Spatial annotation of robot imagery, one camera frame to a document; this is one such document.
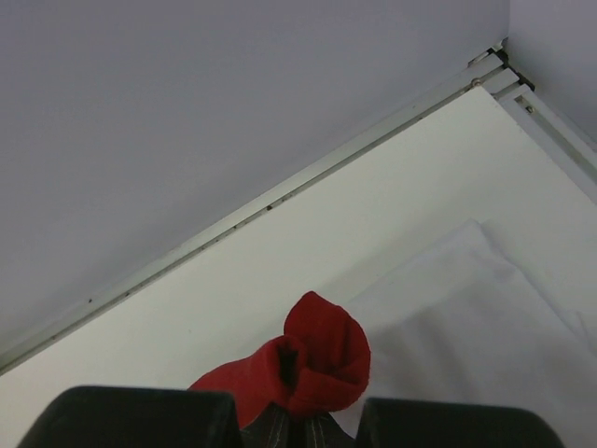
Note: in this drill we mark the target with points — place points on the aluminium table edge rail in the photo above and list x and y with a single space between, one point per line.
492 71

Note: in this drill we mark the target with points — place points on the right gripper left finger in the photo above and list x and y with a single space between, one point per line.
102 416

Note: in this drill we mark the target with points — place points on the folded white t-shirt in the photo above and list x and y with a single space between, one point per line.
461 323

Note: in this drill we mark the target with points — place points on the red t-shirt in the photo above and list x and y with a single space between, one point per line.
320 364

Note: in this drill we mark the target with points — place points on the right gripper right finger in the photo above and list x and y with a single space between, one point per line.
411 423

